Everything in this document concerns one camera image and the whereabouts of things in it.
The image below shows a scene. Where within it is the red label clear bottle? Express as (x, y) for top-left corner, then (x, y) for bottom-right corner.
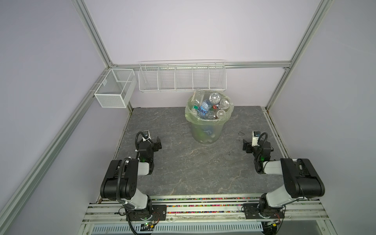
(219, 99), (231, 110)

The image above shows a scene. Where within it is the clear bottle blue pink label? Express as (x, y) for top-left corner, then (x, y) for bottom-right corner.
(198, 99), (213, 119)

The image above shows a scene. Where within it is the white yellow label bottle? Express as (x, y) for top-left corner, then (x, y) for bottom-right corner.
(215, 110), (226, 118)

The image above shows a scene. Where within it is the large clear bottle blue label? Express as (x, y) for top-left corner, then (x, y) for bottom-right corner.
(205, 111), (217, 120)

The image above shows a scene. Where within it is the blue label bottle back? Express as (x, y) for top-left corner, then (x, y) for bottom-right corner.
(209, 92), (221, 105)

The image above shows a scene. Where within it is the clear square bottle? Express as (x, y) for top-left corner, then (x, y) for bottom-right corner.
(190, 90), (205, 117)

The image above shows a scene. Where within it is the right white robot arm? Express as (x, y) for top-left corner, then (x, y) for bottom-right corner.
(241, 131), (325, 219)

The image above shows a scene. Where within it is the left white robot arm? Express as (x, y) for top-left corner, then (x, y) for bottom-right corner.
(100, 131), (166, 221)

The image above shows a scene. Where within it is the green lined mesh waste bin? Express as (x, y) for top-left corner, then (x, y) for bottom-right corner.
(185, 90), (234, 145)

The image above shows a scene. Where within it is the small white mesh basket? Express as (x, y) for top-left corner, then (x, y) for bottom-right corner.
(95, 69), (137, 108)

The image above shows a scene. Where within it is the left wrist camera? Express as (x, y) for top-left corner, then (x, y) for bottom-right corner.
(142, 130), (151, 141)

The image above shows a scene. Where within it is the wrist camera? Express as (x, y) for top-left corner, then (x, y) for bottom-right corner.
(142, 130), (151, 141)
(252, 131), (261, 146)

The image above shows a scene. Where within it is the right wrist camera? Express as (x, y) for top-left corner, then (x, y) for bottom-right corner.
(252, 131), (261, 146)

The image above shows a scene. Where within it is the long white wire shelf basket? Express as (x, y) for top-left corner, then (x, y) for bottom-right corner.
(138, 60), (227, 92)

